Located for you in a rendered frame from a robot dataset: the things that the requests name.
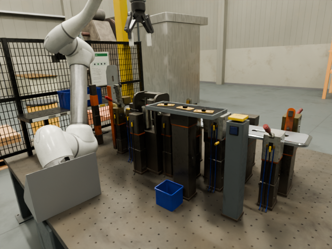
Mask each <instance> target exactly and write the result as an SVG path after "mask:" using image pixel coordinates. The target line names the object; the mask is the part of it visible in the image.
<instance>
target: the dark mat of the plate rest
mask: <svg viewBox="0 0 332 249"><path fill-rule="evenodd" d="M160 104H164V102H162V103H160ZM168 104H173V103H168ZM157 105H158V104H155V105H151V106H152V107H158V108H165V109H172V110H179V111H185V112H192V113H194V110H201V109H206V110H210V111H214V112H213V113H198V114H205V115H214V114H217V113H219V112H221V111H223V110H220V109H212V108H204V107H197V106H189V105H187V107H189V108H194V109H193V110H190V111H189V110H183V109H178V108H177V107H179V106H185V105H181V104H175V105H174V106H157ZM195 113H197V112H195Z"/></svg>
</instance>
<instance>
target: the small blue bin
mask: <svg viewBox="0 0 332 249"><path fill-rule="evenodd" d="M155 191H156V204H157V205H159V206H161V207H163V208H165V209H167V210H169V211H174V210H175V209H176V208H177V207H178V206H180V205H181V204H182V203H183V185H180V184H178V183H175V182H173V181H170V180H165V181H163V182H162V183H160V184H159V185H157V186H156V187H155Z"/></svg>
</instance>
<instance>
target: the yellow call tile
mask: <svg viewBox="0 0 332 249"><path fill-rule="evenodd" d="M248 118H249V116H248V115H240V114H232V115H231V116H229V117H228V119H229V120H234V121H236V122H243V121H245V120H246V119H248Z"/></svg>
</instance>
